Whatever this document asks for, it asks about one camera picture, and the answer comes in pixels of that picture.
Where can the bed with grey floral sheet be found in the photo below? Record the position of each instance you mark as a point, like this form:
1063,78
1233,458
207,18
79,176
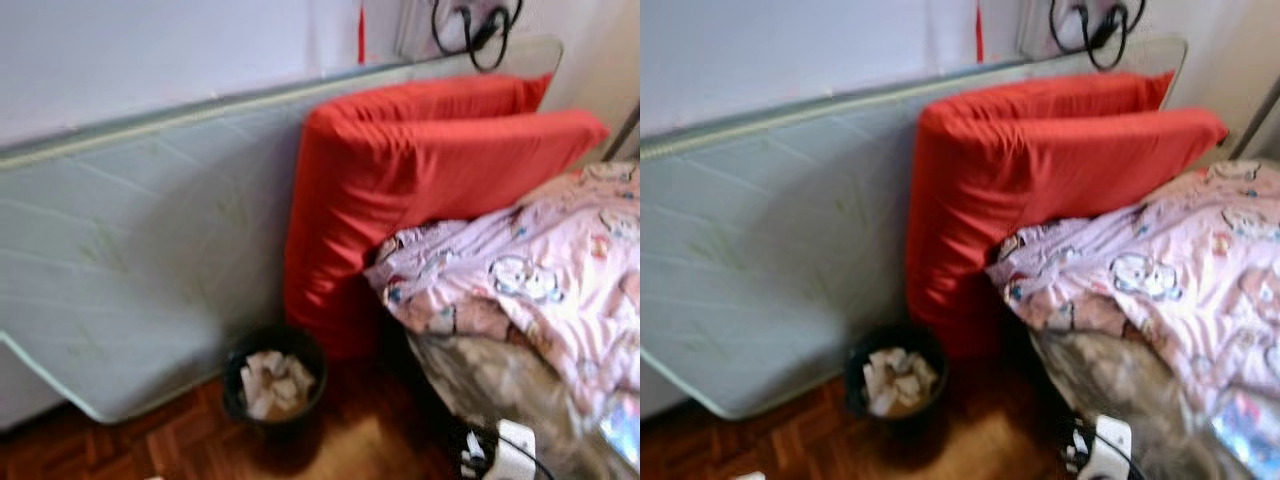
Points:
1120,390
500,390

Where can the pink cartoon print blanket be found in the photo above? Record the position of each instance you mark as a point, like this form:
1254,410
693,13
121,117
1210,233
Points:
1150,280
520,280

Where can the crumpled white paper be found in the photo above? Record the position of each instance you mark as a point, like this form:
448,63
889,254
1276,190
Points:
270,380
895,380

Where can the black waste bin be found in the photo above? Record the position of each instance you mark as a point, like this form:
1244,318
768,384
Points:
290,340
900,338

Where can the red folded cushion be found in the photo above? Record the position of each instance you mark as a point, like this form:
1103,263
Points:
1020,170
400,170

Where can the red hanging tassel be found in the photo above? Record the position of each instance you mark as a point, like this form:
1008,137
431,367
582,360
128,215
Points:
361,40
979,40

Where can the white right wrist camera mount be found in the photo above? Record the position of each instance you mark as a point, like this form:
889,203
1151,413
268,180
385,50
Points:
515,450
1110,450

